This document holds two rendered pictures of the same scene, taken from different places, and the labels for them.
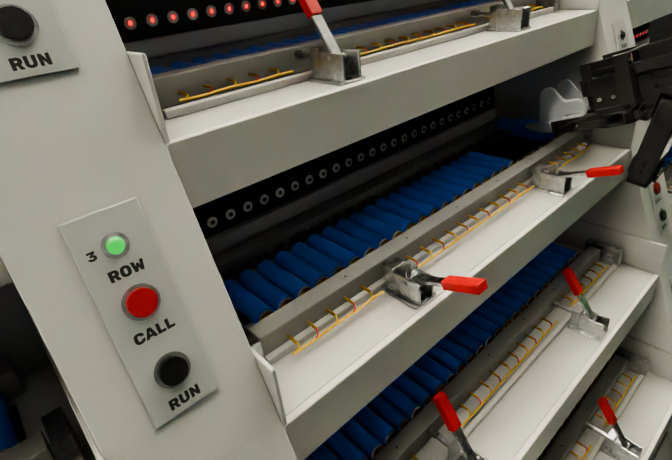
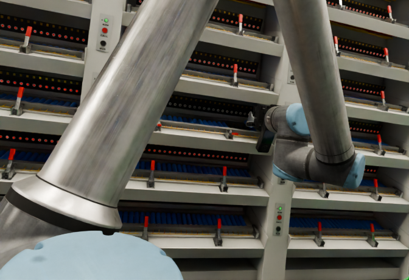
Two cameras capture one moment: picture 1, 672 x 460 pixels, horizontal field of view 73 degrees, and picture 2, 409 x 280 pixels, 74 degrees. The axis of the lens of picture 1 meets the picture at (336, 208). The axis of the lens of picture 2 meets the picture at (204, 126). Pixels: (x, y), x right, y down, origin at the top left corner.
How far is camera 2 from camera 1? 0.71 m
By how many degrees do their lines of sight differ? 24
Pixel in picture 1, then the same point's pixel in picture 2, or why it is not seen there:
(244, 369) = not seen: hidden behind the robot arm
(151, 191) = not seen: hidden behind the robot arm
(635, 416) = (235, 241)
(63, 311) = (86, 83)
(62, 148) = (100, 61)
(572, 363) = (206, 190)
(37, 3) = (108, 41)
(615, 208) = (268, 167)
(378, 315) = not seen: hidden behind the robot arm
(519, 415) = (176, 187)
